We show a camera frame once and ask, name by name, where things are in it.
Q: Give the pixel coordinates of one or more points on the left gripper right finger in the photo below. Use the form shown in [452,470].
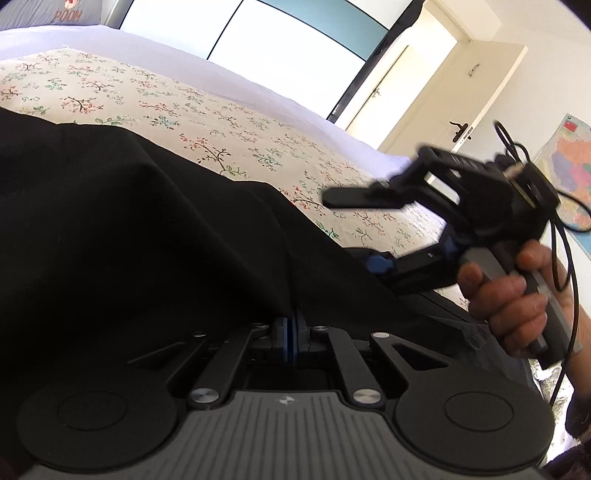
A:
[300,337]

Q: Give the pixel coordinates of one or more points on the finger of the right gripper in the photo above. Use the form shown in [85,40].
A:
[375,196]
[374,261]

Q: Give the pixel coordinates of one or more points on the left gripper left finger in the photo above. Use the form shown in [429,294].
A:
[282,339]

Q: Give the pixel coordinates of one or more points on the black pants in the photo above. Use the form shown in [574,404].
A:
[113,247]

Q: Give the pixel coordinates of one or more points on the person's right hand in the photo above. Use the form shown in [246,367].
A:
[517,318]

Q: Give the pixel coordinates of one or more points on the floral bed mat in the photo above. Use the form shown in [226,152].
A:
[238,143]

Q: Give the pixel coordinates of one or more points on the white and teal wardrobe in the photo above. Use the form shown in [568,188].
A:
[317,53]

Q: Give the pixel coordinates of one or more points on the lavender bed sheet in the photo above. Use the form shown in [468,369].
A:
[203,75]

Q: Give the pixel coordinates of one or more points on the black fuzzy right sleeve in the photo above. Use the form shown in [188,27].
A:
[576,462]

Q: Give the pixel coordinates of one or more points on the grey padded Pooh headboard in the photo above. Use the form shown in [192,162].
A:
[32,13]

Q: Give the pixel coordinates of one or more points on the wall map poster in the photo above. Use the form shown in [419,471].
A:
[565,161]

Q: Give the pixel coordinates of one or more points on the cream door with handle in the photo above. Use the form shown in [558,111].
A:
[450,106]

